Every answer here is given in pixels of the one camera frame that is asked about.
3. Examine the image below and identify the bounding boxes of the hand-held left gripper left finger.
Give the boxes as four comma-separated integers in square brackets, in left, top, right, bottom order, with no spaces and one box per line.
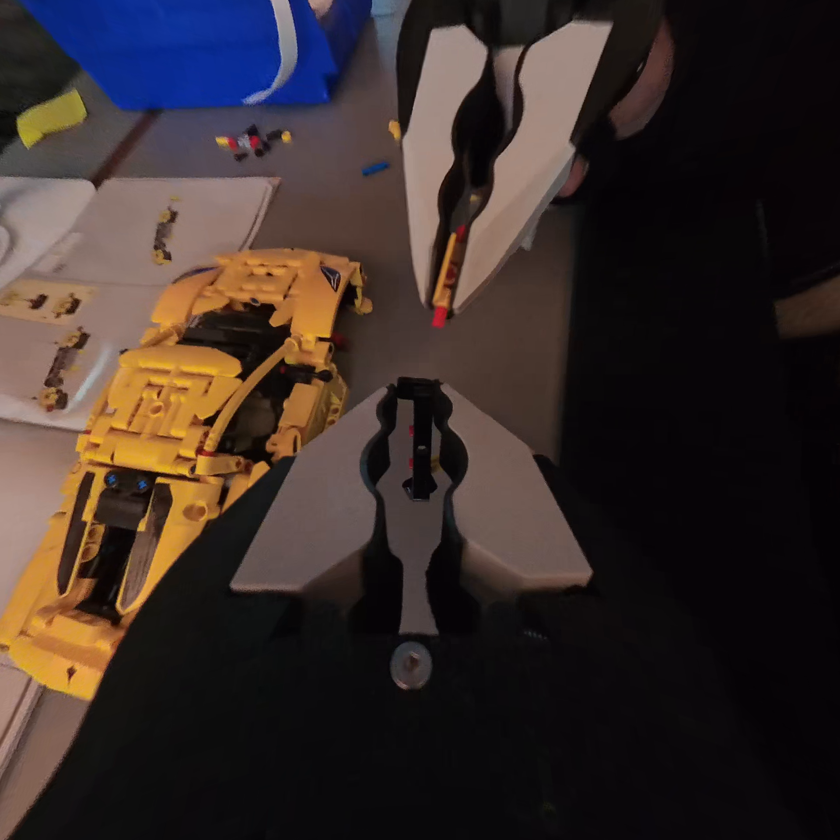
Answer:
[230,384,403,634]

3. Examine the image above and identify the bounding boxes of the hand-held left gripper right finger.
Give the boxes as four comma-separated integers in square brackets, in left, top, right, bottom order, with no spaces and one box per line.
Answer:
[430,381,593,634]

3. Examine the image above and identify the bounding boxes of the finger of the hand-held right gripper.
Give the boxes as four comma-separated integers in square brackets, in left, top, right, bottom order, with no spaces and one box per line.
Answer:
[451,20,616,316]
[400,25,503,311]

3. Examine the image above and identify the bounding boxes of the small yellow connector brick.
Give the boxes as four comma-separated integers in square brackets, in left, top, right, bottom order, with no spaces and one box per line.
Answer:
[432,230,460,309]

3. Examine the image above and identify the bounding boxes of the black and yellow brick subassembly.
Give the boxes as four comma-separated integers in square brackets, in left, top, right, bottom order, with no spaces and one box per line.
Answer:
[397,377,442,503]

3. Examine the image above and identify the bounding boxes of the yellow toy brick car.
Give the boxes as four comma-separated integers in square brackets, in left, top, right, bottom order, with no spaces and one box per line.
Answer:
[0,248,374,700]

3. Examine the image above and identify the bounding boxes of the person's right hand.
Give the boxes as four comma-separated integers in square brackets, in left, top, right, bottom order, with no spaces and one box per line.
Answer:
[556,20,677,201]

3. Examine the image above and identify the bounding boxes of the scattered mixed brick pieces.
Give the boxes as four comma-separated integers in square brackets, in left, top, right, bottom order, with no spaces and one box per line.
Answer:
[361,118,403,178]

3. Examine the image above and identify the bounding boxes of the white patterned paper bag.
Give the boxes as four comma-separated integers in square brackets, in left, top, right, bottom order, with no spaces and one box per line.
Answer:
[241,0,336,107]

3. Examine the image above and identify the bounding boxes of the small cluster of brick pieces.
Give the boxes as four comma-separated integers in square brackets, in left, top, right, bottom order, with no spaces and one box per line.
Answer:
[215,123,293,161]

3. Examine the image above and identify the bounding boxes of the open instruction booklet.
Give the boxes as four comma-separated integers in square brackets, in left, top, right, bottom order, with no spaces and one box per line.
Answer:
[0,176,282,434]

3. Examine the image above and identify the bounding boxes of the blue plastic bin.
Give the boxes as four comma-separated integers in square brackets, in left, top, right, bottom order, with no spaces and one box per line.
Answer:
[20,0,371,111]

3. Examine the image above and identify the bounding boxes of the yellow paper strip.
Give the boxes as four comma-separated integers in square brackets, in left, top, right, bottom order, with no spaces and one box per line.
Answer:
[16,88,88,151]

